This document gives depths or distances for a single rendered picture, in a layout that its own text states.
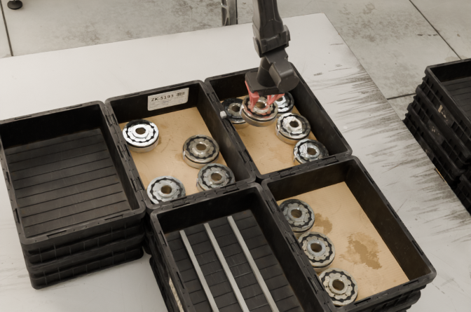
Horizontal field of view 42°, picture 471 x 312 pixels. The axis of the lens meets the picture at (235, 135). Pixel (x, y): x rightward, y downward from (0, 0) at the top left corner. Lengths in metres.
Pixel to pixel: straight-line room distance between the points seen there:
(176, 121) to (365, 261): 0.67
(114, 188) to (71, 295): 0.29
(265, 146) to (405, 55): 1.98
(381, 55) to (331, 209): 2.00
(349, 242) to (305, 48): 0.94
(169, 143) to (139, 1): 1.96
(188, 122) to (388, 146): 0.69
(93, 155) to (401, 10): 2.65
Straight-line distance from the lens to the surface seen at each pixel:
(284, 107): 1.91
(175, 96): 1.84
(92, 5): 3.64
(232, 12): 2.57
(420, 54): 3.74
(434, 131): 2.70
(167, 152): 1.77
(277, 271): 1.60
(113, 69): 2.20
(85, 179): 1.72
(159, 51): 2.28
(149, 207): 1.54
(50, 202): 1.68
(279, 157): 1.81
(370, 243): 1.71
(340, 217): 1.73
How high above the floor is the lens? 2.19
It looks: 48 degrees down
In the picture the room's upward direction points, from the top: 11 degrees clockwise
